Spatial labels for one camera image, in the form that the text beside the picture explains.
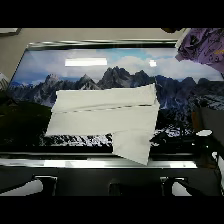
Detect white pants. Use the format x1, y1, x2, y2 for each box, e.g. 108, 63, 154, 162
44, 83, 161, 167

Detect silver frame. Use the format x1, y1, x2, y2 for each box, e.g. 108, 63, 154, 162
0, 152, 224, 196

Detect purple garment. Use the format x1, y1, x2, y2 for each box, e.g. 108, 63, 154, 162
175, 28, 224, 73

